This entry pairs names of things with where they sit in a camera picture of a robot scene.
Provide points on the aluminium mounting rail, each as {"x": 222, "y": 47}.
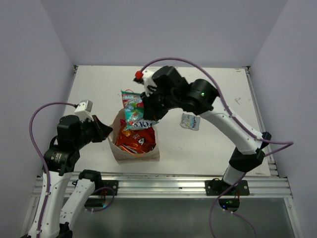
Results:
{"x": 132, "y": 185}

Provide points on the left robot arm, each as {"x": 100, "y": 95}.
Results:
{"x": 55, "y": 217}

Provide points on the small silver snack packet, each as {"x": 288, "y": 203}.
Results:
{"x": 191, "y": 122}

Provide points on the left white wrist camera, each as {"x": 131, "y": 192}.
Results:
{"x": 83, "y": 111}

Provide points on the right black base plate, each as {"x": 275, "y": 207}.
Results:
{"x": 215, "y": 187}

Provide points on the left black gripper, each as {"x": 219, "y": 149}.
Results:
{"x": 102, "y": 130}

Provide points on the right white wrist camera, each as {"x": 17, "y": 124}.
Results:
{"x": 145, "y": 78}

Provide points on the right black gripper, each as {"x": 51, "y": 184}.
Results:
{"x": 150, "y": 111}

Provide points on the green Fox's candy bag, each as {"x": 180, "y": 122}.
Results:
{"x": 134, "y": 110}

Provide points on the orange Doritos chip bag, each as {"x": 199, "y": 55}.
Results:
{"x": 135, "y": 141}

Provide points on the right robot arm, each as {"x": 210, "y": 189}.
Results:
{"x": 166, "y": 89}

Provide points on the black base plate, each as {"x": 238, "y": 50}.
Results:
{"x": 107, "y": 188}
{"x": 215, "y": 187}

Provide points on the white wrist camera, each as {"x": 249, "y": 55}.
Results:
{"x": 83, "y": 111}
{"x": 145, "y": 78}

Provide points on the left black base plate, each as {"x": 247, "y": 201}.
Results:
{"x": 107, "y": 188}

